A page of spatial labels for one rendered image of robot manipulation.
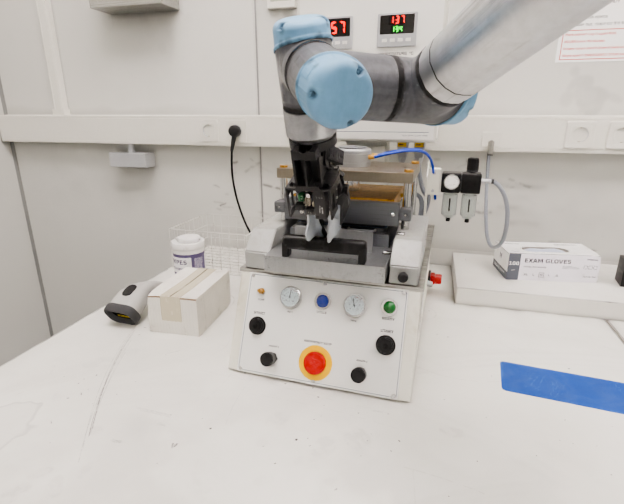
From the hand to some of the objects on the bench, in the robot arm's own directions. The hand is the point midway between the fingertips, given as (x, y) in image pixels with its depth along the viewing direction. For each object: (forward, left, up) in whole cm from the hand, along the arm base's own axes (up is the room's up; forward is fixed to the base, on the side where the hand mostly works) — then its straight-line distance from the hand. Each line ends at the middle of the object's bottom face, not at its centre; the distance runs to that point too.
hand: (327, 237), depth 77 cm
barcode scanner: (+20, +45, -26) cm, 56 cm away
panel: (-8, +1, -25) cm, 26 cm away
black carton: (+38, -78, -16) cm, 88 cm away
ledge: (+40, -76, -20) cm, 88 cm away
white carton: (+44, -57, -16) cm, 74 cm away
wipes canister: (+35, +39, -25) cm, 58 cm away
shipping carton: (+18, +32, -26) cm, 45 cm away
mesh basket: (+58, +36, -23) cm, 72 cm away
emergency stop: (-7, +1, -24) cm, 24 cm away
